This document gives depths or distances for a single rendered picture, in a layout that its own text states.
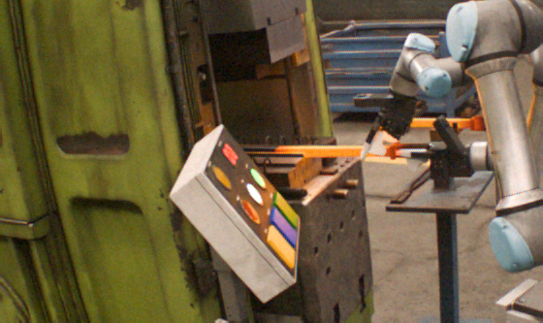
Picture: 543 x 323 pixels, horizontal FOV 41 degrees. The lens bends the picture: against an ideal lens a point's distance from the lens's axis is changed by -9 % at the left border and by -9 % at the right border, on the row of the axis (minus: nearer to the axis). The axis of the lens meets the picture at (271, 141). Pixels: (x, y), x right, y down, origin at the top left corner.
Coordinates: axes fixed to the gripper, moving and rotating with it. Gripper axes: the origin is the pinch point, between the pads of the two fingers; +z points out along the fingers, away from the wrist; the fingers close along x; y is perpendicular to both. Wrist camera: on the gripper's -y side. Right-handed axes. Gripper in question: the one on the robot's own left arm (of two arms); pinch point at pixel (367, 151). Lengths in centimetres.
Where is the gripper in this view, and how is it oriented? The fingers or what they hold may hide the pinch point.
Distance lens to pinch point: 209.1
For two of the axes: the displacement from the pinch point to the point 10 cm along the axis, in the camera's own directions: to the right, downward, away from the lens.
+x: 4.6, -3.0, 8.3
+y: 8.3, 4.7, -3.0
